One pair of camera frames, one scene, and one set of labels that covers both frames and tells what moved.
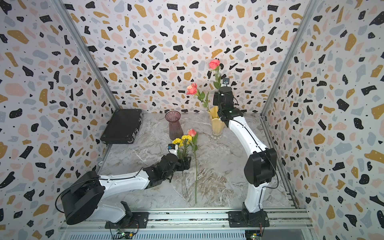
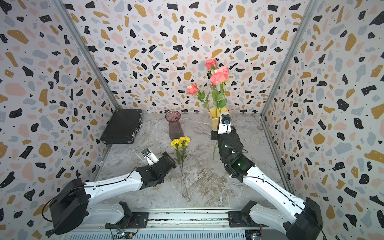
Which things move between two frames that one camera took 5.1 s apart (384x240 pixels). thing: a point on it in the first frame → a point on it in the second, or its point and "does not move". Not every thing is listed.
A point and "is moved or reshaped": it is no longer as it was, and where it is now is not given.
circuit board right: (253, 234) does not move
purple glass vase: (175, 130) does not move
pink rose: (215, 65) is moved or reshaped
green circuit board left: (124, 235) does not move
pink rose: (193, 138) → (218, 75)
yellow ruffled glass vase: (217, 124) does not move
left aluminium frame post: (78, 39) does not move
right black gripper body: (216, 102) → (224, 141)
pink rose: (192, 89) does not move
